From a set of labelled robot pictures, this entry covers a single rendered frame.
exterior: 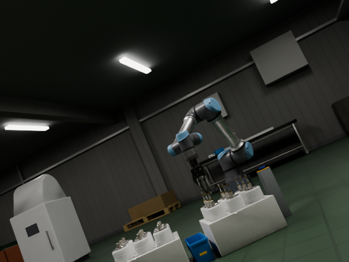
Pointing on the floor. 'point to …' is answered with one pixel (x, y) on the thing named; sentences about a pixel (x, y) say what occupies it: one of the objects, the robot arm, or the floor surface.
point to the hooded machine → (47, 223)
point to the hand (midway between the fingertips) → (206, 190)
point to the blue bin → (200, 248)
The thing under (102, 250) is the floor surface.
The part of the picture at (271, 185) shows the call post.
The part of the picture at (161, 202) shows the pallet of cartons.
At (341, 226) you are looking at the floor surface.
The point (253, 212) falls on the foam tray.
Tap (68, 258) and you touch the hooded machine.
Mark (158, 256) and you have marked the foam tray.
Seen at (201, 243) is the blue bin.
